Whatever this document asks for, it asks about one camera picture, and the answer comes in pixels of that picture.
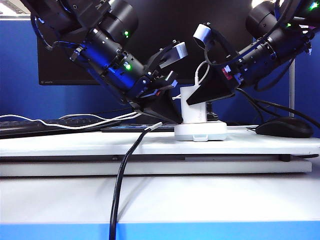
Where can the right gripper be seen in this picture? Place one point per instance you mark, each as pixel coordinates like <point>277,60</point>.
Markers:
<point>235,73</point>

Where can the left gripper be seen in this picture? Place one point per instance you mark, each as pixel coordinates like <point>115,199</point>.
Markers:
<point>150,85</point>

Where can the white charger block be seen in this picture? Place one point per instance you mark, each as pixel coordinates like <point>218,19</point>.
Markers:
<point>197,112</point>

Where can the white power socket strip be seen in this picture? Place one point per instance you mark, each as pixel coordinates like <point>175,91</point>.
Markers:
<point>200,130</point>

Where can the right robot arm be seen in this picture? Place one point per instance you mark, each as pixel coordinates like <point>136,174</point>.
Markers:
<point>265,17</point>

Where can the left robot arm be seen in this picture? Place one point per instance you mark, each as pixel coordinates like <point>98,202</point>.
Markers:
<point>112,22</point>

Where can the black computer mouse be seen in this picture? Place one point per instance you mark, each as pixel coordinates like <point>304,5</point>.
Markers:
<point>285,127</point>

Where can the thick white raised board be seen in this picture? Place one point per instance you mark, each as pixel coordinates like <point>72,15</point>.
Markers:
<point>75,146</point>

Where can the thin white base board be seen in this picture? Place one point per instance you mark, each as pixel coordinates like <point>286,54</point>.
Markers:
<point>75,168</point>

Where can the black computer monitor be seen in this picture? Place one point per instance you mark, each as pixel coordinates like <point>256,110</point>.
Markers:
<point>62,65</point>

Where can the black computer keyboard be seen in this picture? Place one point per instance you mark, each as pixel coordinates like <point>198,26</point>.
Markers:
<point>25,127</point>

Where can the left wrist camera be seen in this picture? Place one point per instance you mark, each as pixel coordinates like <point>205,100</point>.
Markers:
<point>178,51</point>

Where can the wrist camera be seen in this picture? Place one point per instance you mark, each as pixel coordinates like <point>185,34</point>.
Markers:
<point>178,51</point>
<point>201,33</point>

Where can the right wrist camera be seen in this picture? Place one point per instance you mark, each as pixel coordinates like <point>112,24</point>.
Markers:
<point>201,33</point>

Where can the silver partition post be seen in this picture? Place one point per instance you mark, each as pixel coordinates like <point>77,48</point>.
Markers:
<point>291,87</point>

